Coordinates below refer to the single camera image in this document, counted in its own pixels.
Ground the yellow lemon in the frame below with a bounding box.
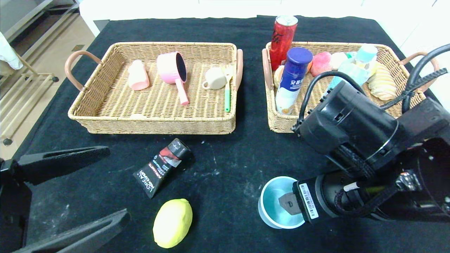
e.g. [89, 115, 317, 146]
[153, 199, 193, 249]

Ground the thick black camera cable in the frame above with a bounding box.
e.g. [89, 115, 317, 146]
[381, 44, 450, 113]

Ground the small cream mug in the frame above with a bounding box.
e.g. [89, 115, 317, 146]
[202, 67, 227, 90]

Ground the black braided cable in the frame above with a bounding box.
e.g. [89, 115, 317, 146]
[334, 183, 401, 217]

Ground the white bottle with blue cap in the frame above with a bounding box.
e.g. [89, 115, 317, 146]
[275, 47, 313, 115]

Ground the pink toy saucepan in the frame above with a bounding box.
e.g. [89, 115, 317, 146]
[157, 51, 189, 106]

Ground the wicker basket holding food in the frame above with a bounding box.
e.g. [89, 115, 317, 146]
[262, 41, 440, 133]

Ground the small white toy food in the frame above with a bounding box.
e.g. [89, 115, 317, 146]
[330, 52, 356, 70]

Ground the striped cream croissant bread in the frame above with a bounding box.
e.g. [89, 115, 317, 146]
[367, 63, 398, 101]

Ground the white hanging cloth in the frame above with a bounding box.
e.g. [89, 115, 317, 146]
[0, 32, 23, 70]

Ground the pink peach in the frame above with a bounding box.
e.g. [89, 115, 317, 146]
[310, 52, 333, 77]

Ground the thin black cable loop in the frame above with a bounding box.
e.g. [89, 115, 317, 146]
[298, 70, 364, 124]

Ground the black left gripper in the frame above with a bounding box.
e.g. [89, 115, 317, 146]
[0, 145, 131, 253]

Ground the wicker basket holding kitchen toys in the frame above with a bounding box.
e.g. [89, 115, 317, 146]
[65, 42, 244, 135]

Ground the grey shelf unit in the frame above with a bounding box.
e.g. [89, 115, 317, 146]
[0, 0, 81, 44]

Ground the red soda can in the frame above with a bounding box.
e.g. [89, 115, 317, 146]
[269, 15, 298, 72]

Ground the teal plastic cup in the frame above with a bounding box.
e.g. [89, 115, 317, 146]
[258, 176, 306, 229]

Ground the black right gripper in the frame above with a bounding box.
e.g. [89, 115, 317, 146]
[278, 174, 343, 225]

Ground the clear water bottle teal label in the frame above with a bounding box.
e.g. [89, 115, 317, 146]
[327, 44, 378, 95]

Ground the wooden rack with casters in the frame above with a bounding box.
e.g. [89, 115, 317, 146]
[0, 53, 58, 146]

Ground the small pink bottle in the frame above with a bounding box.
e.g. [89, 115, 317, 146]
[127, 60, 150, 91]

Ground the white desk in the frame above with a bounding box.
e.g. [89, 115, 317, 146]
[79, 0, 436, 37]

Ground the black face wash tube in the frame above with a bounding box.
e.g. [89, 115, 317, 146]
[133, 138, 192, 199]

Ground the brown round bread bun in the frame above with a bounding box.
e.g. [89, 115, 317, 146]
[274, 65, 285, 89]

